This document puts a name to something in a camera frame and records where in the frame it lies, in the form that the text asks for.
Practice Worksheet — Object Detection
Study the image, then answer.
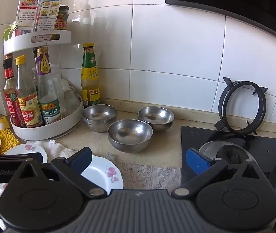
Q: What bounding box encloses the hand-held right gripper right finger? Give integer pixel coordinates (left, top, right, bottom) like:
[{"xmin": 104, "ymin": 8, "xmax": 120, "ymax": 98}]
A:
[{"xmin": 171, "ymin": 148, "xmax": 273, "ymax": 198}]

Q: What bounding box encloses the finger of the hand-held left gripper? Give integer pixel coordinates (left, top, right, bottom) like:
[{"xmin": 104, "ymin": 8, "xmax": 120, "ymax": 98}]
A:
[{"xmin": 0, "ymin": 152, "xmax": 44, "ymax": 165}]

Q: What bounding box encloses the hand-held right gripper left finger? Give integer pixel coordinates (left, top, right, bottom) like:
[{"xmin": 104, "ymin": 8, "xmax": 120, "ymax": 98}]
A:
[{"xmin": 8, "ymin": 147, "xmax": 108, "ymax": 198}]

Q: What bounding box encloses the stainless steel bowl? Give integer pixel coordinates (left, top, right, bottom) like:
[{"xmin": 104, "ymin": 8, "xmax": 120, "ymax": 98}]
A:
[
  {"xmin": 137, "ymin": 106, "xmax": 175, "ymax": 133},
  {"xmin": 107, "ymin": 119, "xmax": 153, "ymax": 153},
  {"xmin": 82, "ymin": 104, "xmax": 118, "ymax": 127},
  {"xmin": 83, "ymin": 119, "xmax": 116, "ymax": 133}
]

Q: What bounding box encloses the yellow chenille cloth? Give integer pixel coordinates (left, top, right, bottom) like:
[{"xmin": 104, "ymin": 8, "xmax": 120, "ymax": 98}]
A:
[{"xmin": 0, "ymin": 129, "xmax": 20, "ymax": 154}]

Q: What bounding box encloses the black glass gas stove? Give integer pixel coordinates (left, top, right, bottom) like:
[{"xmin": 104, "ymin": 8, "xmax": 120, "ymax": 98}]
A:
[{"xmin": 180, "ymin": 125, "xmax": 276, "ymax": 199}]

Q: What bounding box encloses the white fluffy towel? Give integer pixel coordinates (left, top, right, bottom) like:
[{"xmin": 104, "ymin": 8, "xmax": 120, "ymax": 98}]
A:
[{"xmin": 35, "ymin": 139, "xmax": 80, "ymax": 163}]

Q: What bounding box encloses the small white yellow scrubber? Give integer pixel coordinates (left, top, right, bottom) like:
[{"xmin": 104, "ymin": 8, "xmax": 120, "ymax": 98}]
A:
[{"xmin": 0, "ymin": 116, "xmax": 11, "ymax": 130}]

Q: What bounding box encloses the silver stove burner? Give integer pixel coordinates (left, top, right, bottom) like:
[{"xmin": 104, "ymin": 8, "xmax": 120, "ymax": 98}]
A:
[{"xmin": 198, "ymin": 141, "xmax": 256, "ymax": 173}]

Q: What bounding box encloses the dark red-label sauce bottle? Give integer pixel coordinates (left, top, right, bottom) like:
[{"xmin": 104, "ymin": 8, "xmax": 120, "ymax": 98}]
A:
[{"xmin": 2, "ymin": 55, "xmax": 27, "ymax": 128}]

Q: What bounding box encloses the yellow-capped vinegar bottle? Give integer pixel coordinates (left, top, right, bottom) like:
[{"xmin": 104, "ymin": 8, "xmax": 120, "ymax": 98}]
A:
[{"xmin": 15, "ymin": 55, "xmax": 44, "ymax": 128}]

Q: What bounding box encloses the white-capped clear bottle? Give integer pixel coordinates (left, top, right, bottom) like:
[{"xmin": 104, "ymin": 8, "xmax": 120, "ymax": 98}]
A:
[{"xmin": 62, "ymin": 79, "xmax": 81, "ymax": 118}]

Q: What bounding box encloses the purple-label gold-capped bottle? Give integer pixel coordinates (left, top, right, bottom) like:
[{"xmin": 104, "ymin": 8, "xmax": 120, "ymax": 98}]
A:
[{"xmin": 35, "ymin": 47, "xmax": 63, "ymax": 126}]

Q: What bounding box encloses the green yellow-capped sauce bottle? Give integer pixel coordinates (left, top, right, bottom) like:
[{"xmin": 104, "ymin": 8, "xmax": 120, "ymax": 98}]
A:
[{"xmin": 81, "ymin": 43, "xmax": 101, "ymax": 108}]

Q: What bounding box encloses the white two-tier rotating rack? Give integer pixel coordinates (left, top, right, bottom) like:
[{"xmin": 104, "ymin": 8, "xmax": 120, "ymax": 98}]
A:
[{"xmin": 3, "ymin": 30, "xmax": 84, "ymax": 141}]

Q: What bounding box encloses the light green plastic item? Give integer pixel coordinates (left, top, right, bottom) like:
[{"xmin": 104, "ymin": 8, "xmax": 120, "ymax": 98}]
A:
[{"xmin": 3, "ymin": 21, "xmax": 19, "ymax": 42}]

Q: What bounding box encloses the clear red-print seasoning packet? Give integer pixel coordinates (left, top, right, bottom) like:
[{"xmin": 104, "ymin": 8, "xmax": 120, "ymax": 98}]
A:
[{"xmin": 15, "ymin": 0, "xmax": 44, "ymax": 37}]

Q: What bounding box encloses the dark-lidded sauce jar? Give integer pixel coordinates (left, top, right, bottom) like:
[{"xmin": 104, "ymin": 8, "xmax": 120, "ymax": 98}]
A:
[{"xmin": 54, "ymin": 5, "xmax": 70, "ymax": 31}]

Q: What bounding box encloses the clear yellow-print seasoning packet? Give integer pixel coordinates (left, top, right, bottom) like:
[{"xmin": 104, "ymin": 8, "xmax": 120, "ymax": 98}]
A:
[{"xmin": 35, "ymin": 0, "xmax": 62, "ymax": 42}]

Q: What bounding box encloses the black pan support ring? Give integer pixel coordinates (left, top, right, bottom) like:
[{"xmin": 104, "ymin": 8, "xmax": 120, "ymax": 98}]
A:
[{"xmin": 214, "ymin": 77, "xmax": 268, "ymax": 136}]

